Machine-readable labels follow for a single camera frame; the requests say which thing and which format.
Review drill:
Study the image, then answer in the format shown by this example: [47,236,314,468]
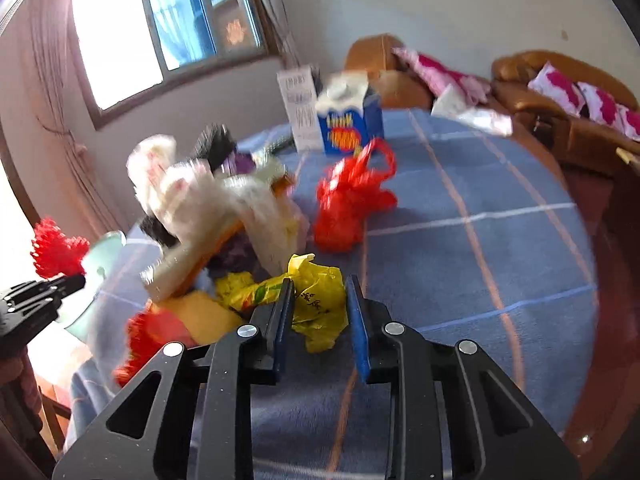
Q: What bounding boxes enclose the red mesh net roll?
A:
[30,218,91,280]

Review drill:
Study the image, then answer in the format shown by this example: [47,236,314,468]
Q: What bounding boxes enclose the yellow plastic bag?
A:
[214,254,348,353]

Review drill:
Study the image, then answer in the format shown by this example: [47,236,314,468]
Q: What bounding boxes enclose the purple foil wrapper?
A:
[205,151,257,280]

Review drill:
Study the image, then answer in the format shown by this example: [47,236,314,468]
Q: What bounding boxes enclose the clear plastic bag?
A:
[127,134,309,301]

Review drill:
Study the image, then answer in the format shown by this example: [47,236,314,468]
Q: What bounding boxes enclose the mint green trash bucket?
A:
[58,231,126,342]

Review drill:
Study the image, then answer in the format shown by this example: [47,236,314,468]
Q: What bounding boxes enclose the orange red snack wrapper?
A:
[113,290,244,387]

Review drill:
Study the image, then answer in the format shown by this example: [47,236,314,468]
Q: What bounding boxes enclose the blue plaid tablecloth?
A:
[64,107,600,480]

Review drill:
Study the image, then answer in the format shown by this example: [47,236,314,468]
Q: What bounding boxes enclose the left pink curtain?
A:
[20,0,126,236]

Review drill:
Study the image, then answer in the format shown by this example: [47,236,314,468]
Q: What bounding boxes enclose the pink curtain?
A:
[262,0,300,68]
[20,0,126,236]

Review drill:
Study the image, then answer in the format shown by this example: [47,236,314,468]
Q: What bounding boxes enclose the red plastic bag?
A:
[314,139,398,254]

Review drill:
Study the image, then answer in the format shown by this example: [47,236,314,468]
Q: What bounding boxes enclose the brown leather sofa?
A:
[491,50,639,176]

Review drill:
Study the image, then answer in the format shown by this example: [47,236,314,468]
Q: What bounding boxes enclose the white crumpled paper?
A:
[431,84,513,138]

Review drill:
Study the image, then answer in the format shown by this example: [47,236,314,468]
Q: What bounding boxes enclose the blue white juice carton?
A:
[316,70,384,155]

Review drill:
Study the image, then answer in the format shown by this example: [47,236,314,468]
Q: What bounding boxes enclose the orange leather armchair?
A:
[344,34,434,110]

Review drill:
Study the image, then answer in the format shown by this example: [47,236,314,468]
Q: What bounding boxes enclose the pink white pillow on armchair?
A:
[392,47,491,105]

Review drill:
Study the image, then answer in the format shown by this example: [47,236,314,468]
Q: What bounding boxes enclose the pink white sofa pillow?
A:
[527,62,586,117]

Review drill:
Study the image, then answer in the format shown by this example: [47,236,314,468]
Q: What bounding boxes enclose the white tall milk carton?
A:
[277,65,323,152]

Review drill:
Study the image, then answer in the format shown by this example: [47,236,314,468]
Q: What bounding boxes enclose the right pink curtain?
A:
[262,0,300,68]

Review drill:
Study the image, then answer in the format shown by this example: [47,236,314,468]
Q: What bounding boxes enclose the window with brown frame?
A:
[70,0,279,129]

